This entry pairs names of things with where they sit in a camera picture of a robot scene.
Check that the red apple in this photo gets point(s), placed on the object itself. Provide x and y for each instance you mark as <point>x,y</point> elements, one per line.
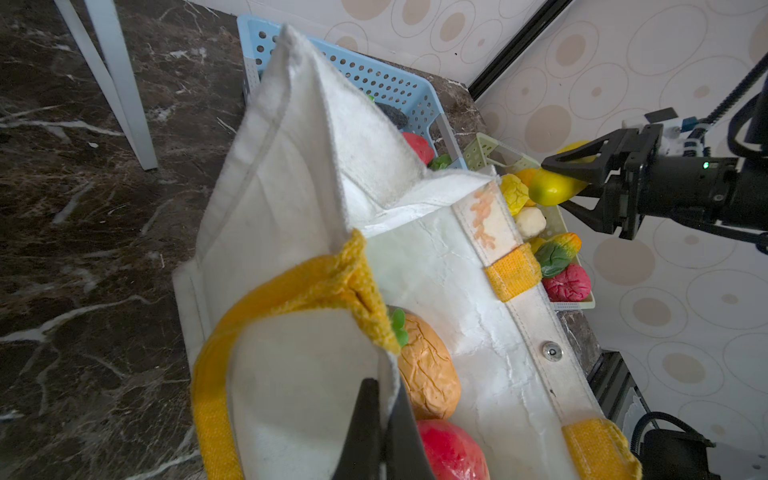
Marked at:
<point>451,452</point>

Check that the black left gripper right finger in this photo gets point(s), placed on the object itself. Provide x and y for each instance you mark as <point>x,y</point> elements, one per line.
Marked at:
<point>403,451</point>

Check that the dark eggplant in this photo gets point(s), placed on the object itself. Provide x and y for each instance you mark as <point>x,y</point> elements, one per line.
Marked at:
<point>399,119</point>

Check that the green leafy vegetable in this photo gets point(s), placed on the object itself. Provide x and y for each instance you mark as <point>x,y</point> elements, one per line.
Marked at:
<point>397,317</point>

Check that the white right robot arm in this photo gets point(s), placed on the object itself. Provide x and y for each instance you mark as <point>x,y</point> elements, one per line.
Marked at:
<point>735,127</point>

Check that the white garlic bulb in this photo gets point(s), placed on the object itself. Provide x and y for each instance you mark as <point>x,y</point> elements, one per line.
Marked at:
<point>530,222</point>

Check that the white grocery bag yellow handles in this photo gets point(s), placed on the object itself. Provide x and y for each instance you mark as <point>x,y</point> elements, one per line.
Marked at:
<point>322,218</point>

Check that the white wooden two-tier shelf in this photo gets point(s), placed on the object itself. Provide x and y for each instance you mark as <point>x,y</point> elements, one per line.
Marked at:
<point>110,64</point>

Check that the yellow mango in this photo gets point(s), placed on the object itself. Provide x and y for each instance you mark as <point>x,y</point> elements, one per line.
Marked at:
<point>547,188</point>

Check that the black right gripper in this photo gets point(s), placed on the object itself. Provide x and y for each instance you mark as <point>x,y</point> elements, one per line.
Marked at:
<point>722,196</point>

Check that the tan wrinkled potato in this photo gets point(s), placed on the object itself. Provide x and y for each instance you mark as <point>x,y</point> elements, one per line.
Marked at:
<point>428,373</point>

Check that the pink peach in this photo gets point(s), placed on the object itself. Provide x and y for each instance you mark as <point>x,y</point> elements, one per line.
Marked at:
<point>573,284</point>

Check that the red bell pepper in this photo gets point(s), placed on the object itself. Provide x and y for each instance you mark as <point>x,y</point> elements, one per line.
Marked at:
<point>420,146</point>

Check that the green plastic basket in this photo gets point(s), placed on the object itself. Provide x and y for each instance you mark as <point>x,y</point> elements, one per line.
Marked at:
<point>485,152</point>

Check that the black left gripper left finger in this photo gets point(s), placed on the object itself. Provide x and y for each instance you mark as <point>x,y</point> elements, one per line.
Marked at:
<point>360,457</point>

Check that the orange fruit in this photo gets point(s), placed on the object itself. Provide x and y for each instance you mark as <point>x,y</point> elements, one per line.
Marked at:
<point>526,176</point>

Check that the blue plastic basket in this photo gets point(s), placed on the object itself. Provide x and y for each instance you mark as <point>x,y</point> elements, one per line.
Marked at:
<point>411,94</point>

